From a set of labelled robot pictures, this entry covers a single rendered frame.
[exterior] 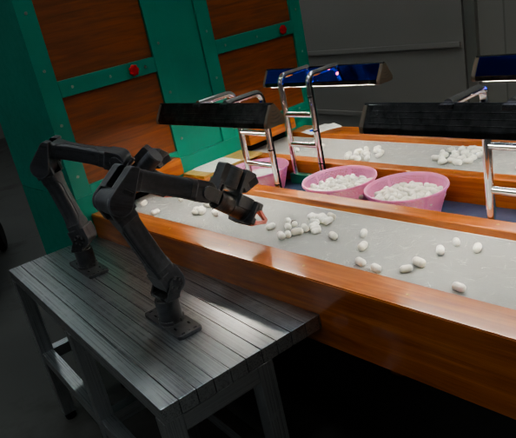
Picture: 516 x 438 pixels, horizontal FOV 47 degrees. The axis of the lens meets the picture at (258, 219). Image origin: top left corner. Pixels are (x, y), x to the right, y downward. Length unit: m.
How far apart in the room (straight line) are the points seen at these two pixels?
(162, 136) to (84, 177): 0.39
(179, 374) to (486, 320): 0.67
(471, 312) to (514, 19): 2.61
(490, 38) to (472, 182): 1.88
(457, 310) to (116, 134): 1.58
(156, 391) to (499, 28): 2.94
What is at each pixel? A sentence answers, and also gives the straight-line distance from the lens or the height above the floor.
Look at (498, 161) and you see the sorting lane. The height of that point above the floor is 0.74.
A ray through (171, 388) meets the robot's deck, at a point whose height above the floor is 0.67.
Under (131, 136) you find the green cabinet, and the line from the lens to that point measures 2.46.
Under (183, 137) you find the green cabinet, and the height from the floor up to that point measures 0.92.
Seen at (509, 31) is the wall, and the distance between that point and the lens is 3.72.
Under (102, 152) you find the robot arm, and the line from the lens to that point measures 1.92.
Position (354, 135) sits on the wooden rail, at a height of 0.76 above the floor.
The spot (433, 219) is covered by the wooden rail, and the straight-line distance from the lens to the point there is 1.71.
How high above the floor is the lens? 1.43
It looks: 21 degrees down
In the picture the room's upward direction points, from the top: 12 degrees counter-clockwise
